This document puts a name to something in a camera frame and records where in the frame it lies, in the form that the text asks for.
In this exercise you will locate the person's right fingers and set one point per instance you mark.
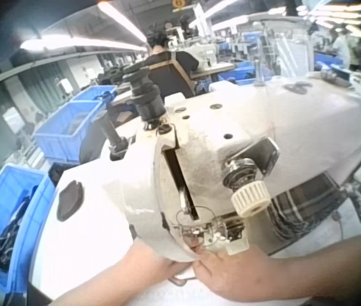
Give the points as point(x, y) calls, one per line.
point(210, 263)

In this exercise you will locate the cream ribbed tension knob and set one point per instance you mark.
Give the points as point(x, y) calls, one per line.
point(250, 201)

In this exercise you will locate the person's left fingers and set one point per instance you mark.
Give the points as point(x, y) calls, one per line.
point(183, 267)

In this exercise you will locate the metal thread stand post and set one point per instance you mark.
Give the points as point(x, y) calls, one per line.
point(258, 71)

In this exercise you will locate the fluorescent ceiling lamp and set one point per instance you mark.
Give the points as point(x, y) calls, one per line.
point(121, 19)

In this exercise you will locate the white cloth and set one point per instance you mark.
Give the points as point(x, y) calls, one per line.
point(247, 299)

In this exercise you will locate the person's left hand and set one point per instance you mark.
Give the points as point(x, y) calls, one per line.
point(151, 261)

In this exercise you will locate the plaid grey fabric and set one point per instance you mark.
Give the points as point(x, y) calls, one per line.
point(305, 207)

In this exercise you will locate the person's right hand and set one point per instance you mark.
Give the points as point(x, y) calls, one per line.
point(244, 274)

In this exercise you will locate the black thread guide post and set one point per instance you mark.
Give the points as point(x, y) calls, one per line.
point(112, 132)

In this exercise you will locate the background sewing machine table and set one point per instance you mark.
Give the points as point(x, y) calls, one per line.
point(206, 59)

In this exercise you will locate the white industrial sewing machine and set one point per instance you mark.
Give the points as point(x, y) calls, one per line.
point(238, 121)

